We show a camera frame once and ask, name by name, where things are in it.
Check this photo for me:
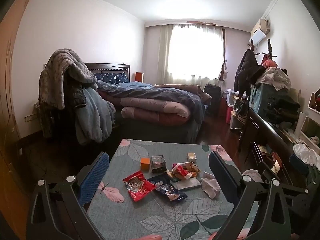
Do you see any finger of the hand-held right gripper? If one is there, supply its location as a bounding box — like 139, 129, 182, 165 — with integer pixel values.
282, 154, 320, 207

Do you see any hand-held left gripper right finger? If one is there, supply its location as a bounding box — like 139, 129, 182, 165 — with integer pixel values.
208, 151, 292, 240

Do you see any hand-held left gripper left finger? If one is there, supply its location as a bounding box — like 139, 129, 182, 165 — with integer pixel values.
26, 151, 110, 240

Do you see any white plastic bag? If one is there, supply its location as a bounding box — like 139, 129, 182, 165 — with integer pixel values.
293, 143, 320, 167

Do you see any crumpled white tissue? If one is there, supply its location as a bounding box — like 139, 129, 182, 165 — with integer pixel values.
199, 171, 220, 200

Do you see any orange brown snack wrapper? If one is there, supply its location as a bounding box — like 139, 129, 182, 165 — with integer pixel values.
184, 162, 202, 178

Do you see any dark wooden desk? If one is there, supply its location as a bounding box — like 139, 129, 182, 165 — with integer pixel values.
238, 107, 302, 189

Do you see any red white candy wrapper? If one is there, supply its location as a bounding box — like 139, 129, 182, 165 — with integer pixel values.
171, 163, 192, 180

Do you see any red snack wrapper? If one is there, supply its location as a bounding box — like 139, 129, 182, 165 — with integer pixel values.
122, 170, 157, 202

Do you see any dark blue snack wrapper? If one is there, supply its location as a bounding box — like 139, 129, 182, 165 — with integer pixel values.
147, 172, 188, 202

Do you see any dark clothes pile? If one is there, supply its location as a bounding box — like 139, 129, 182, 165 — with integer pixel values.
266, 95, 301, 131

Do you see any red container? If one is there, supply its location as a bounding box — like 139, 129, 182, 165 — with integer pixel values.
225, 105, 234, 124

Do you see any dark printed carton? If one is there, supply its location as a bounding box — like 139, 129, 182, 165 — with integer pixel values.
150, 155, 167, 174

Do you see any floral grey tablecloth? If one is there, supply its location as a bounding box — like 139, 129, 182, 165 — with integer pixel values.
86, 139, 260, 240

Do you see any teal storage box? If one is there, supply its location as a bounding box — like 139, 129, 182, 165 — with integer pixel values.
248, 82, 292, 122

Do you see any black suitcase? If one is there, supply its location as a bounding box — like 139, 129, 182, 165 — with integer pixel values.
203, 84, 222, 117

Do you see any clear plastic storage box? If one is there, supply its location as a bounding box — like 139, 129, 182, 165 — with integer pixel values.
226, 89, 247, 107

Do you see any bed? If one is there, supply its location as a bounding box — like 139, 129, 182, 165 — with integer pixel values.
84, 62, 212, 146

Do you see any white clothing pile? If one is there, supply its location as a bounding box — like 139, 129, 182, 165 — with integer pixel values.
259, 66, 292, 91

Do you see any folded mauve quilt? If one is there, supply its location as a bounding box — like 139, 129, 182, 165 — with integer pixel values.
120, 97, 192, 125

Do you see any star print blue pillow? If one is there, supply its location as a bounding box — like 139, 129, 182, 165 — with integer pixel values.
93, 72, 130, 84

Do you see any brown blanket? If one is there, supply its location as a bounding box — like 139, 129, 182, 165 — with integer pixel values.
153, 84, 211, 103

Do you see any pink cloth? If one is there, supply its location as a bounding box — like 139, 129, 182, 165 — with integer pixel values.
262, 59, 279, 69

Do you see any blue duvet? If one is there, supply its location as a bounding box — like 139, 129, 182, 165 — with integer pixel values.
96, 80, 208, 124

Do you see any dark hanging coat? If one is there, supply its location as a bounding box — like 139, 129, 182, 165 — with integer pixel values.
234, 49, 262, 93

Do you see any wooden wardrobe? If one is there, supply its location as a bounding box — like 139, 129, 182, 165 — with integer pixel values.
0, 0, 42, 240

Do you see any dark wooden headboard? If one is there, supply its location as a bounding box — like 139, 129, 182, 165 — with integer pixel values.
84, 63, 131, 83

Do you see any grey fleece blanket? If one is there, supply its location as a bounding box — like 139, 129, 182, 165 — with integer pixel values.
39, 48, 98, 110

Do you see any wooden coat rack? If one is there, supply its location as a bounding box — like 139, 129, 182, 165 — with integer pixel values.
247, 39, 278, 67

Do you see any sheer white curtain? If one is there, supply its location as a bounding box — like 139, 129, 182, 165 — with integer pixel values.
160, 23, 227, 86

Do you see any white air conditioner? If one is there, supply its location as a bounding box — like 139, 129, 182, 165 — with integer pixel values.
248, 18, 271, 46

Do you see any white picture frame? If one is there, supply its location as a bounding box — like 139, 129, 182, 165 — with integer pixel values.
296, 111, 320, 148

